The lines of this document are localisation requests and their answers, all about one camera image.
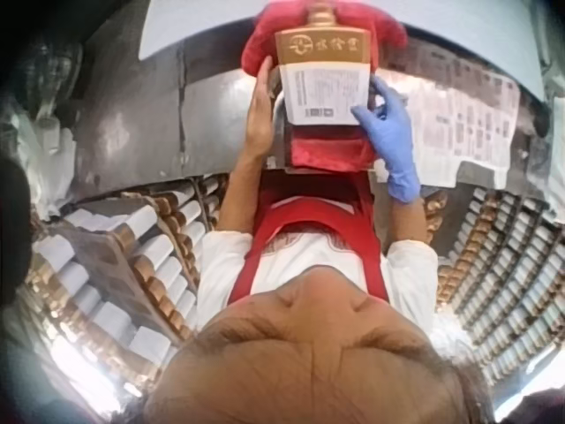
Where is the gold bottle with white label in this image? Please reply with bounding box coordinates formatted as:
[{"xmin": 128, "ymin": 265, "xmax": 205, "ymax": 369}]
[{"xmin": 273, "ymin": 3, "xmax": 374, "ymax": 127}]

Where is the person's right hand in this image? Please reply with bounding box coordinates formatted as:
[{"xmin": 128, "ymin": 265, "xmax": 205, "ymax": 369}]
[{"xmin": 350, "ymin": 74, "xmax": 419, "ymax": 181}]

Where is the person's left hand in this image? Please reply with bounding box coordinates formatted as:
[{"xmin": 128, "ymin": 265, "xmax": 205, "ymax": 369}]
[{"xmin": 244, "ymin": 55, "xmax": 284, "ymax": 159}]

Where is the white plastic bag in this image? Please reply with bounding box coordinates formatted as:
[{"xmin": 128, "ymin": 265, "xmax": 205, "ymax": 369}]
[{"xmin": 0, "ymin": 99, "xmax": 79, "ymax": 216}]

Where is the brown cardboard divider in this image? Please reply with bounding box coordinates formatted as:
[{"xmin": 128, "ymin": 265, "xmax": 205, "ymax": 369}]
[{"xmin": 55, "ymin": 218, "xmax": 180, "ymax": 341}]

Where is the crate of gold capped bottles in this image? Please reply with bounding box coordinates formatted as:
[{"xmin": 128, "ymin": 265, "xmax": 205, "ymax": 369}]
[
  {"xmin": 423, "ymin": 187, "xmax": 565, "ymax": 390},
  {"xmin": 24, "ymin": 174, "xmax": 224, "ymax": 392}
]

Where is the sheet of white labels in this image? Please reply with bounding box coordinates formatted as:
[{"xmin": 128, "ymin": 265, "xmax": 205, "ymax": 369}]
[{"xmin": 384, "ymin": 55, "xmax": 523, "ymax": 190}]

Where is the red lined gift box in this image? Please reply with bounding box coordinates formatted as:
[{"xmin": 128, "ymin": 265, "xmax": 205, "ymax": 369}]
[{"xmin": 282, "ymin": 122, "xmax": 377, "ymax": 174}]

